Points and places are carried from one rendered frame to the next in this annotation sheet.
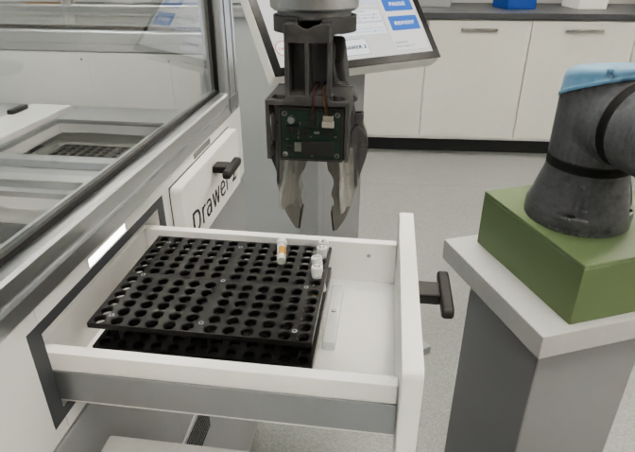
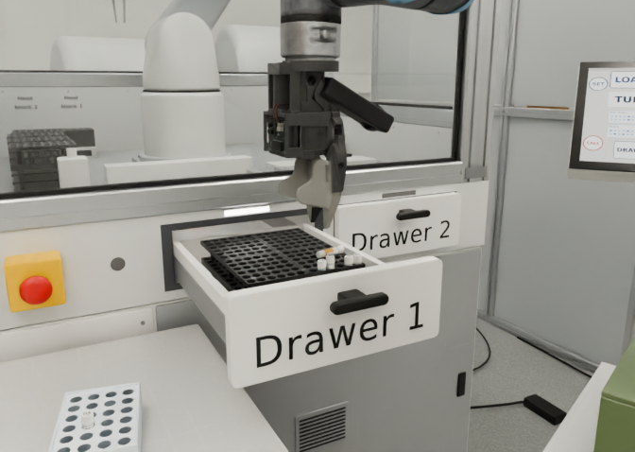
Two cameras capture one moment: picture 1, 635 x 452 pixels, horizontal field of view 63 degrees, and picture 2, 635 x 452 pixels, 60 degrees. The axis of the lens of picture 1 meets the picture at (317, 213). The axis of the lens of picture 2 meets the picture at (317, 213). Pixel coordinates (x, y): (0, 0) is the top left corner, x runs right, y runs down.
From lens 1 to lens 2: 60 cm
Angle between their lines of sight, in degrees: 53
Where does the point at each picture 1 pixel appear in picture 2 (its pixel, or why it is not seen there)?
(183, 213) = (339, 227)
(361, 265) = not seen: hidden behind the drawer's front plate
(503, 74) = not seen: outside the picture
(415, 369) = (231, 295)
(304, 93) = (280, 109)
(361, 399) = not seen: hidden behind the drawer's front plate
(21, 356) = (153, 233)
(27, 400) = (150, 259)
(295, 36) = (270, 70)
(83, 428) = (187, 309)
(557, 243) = (620, 368)
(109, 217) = (252, 195)
